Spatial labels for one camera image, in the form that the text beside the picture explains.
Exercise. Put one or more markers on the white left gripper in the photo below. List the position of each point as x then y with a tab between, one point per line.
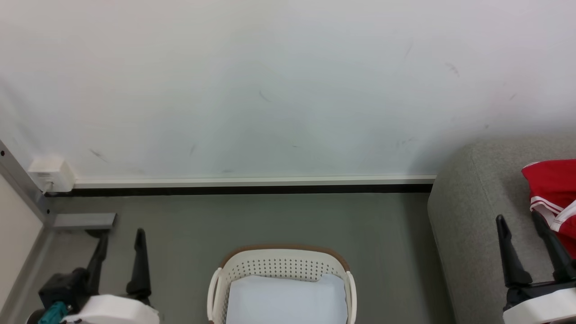
112	311

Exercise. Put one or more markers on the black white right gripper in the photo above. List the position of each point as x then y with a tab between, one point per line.
544	306

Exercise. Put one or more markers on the red garment white striped trim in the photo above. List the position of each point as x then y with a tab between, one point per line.
551	186

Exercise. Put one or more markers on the cream perforated laundry basket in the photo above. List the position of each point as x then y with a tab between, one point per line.
279	261

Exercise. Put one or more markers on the grey fabric sofa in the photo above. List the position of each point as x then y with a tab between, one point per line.
472	216

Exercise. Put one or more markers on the beige panel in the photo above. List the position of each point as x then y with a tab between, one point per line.
15	238

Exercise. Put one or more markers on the white baseboard trim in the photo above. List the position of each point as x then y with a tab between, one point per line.
252	182

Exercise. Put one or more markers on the black wrist camera teal connector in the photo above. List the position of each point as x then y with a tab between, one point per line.
63	290

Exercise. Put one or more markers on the white wall box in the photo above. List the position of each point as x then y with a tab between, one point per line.
51	173

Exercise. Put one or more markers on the grey metal frame post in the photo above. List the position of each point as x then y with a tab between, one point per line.
20	182

